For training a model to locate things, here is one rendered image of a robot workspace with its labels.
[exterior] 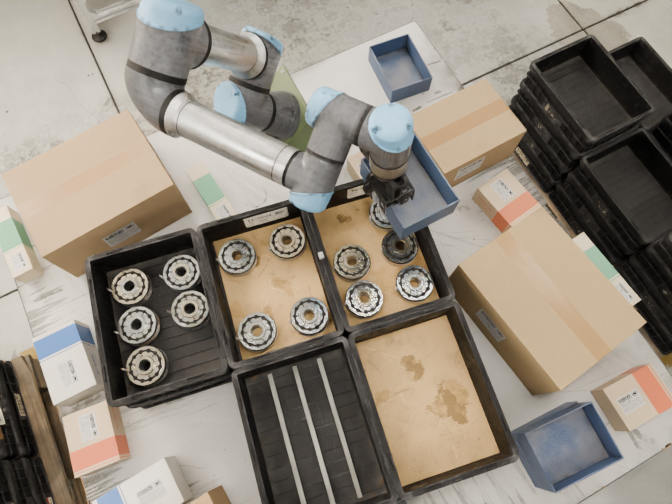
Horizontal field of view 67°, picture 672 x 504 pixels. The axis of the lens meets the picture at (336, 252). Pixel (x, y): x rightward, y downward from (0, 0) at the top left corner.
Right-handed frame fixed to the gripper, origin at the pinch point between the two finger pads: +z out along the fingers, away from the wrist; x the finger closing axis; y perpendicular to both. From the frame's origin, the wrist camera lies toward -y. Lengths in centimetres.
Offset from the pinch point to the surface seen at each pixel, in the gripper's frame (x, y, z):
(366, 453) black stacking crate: -30, 50, 28
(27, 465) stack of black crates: -141, 3, 77
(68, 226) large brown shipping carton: -76, -39, 17
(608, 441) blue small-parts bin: 26, 75, 33
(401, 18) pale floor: 85, -132, 118
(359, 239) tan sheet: -5.5, -2.1, 29.2
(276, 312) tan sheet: -35.6, 6.7, 27.2
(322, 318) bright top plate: -25.0, 14.4, 25.0
